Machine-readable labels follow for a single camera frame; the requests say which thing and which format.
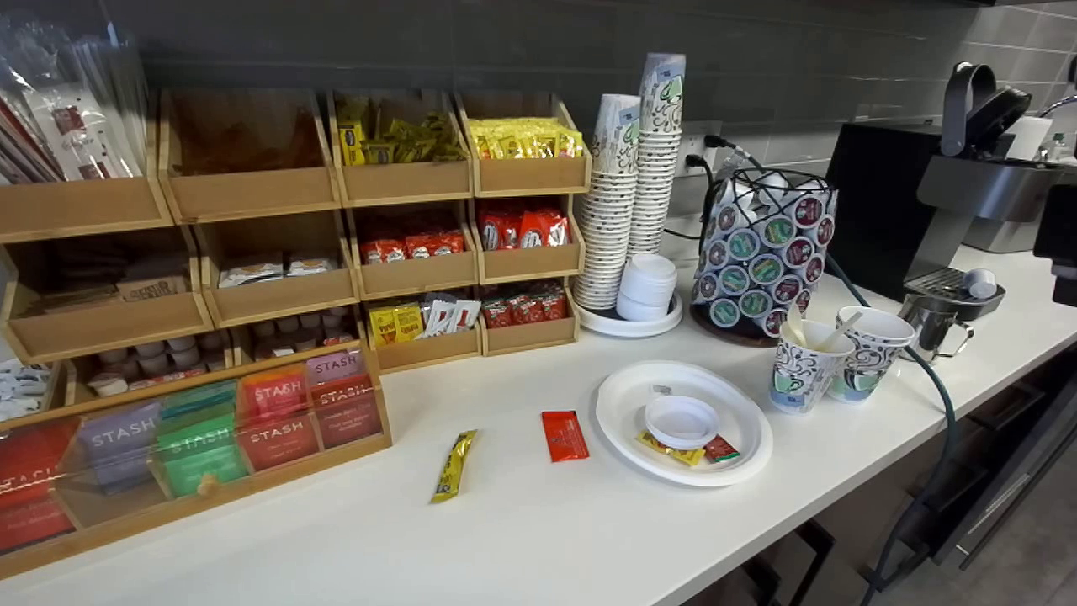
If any short paper cup stack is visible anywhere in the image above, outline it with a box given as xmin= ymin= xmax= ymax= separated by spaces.
xmin=576 ymin=91 xmax=641 ymax=318

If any white plastic cup lid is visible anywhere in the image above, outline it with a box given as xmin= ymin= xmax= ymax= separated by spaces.
xmin=638 ymin=386 xmax=722 ymax=450

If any tall paper cup stack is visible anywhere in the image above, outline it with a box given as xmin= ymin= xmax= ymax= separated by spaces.
xmin=626 ymin=51 xmax=691 ymax=266

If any patterned paper cup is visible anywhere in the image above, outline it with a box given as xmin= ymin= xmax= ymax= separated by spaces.
xmin=768 ymin=319 xmax=856 ymax=418

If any clear glass cup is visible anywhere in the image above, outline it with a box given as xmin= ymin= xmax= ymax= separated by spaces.
xmin=830 ymin=302 xmax=922 ymax=403

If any small red packets pile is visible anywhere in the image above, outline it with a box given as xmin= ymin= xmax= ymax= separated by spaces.
xmin=482 ymin=285 xmax=572 ymax=329

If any red white packets pile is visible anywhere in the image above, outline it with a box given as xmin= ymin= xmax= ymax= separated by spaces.
xmin=479 ymin=205 xmax=576 ymax=253

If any white sachets pile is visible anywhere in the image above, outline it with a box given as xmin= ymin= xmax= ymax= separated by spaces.
xmin=417 ymin=290 xmax=484 ymax=340

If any white plate under lids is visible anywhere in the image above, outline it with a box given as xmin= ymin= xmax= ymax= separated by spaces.
xmin=576 ymin=295 xmax=685 ymax=343

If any stack of white lids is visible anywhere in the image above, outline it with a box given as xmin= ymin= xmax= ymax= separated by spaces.
xmin=613 ymin=249 xmax=681 ymax=327

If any red sauce packet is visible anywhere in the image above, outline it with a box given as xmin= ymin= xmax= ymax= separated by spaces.
xmin=538 ymin=408 xmax=591 ymax=465

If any red orange packets pile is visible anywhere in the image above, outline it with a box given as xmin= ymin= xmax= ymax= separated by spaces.
xmin=359 ymin=226 xmax=470 ymax=266

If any small yellow packets pile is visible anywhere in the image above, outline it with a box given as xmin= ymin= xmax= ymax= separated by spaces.
xmin=368 ymin=302 xmax=426 ymax=349

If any bright yellow packets pile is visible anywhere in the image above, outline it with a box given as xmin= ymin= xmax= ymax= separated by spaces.
xmin=469 ymin=115 xmax=589 ymax=161

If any yellow sweetener packet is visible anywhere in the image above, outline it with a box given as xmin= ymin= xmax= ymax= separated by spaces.
xmin=426 ymin=429 xmax=484 ymax=508

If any yellow packet on plate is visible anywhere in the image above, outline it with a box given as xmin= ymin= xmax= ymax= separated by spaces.
xmin=635 ymin=431 xmax=711 ymax=472

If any dark yellow packets pile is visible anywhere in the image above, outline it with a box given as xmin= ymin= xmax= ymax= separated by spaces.
xmin=332 ymin=102 xmax=469 ymax=173

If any coffee pod carousel rack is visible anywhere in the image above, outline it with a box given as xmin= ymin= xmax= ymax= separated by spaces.
xmin=685 ymin=165 xmax=840 ymax=349

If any dark red packet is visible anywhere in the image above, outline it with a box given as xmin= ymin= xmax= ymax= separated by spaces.
xmin=701 ymin=435 xmax=745 ymax=465

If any white paper plate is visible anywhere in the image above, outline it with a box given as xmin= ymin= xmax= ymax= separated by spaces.
xmin=591 ymin=357 xmax=778 ymax=493

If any wooden condiment bin organizer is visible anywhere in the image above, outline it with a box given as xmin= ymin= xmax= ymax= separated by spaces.
xmin=0 ymin=83 xmax=594 ymax=422

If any black silver Keurig machine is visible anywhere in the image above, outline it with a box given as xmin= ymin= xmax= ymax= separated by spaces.
xmin=824 ymin=60 xmax=1063 ymax=329

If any wooden tea bag box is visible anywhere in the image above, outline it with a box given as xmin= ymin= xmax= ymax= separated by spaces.
xmin=0 ymin=346 xmax=397 ymax=583

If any creamer cups pile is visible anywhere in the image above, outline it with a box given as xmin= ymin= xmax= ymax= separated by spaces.
xmin=83 ymin=334 xmax=235 ymax=402

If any wrapped plastic cutlery bundle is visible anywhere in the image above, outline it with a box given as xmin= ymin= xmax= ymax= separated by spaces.
xmin=0 ymin=19 xmax=150 ymax=189

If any blue white packets pile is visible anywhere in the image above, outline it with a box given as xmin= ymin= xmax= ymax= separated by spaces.
xmin=0 ymin=357 xmax=59 ymax=424

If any grey green hanging cable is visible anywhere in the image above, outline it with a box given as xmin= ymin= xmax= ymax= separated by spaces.
xmin=856 ymin=340 xmax=963 ymax=598

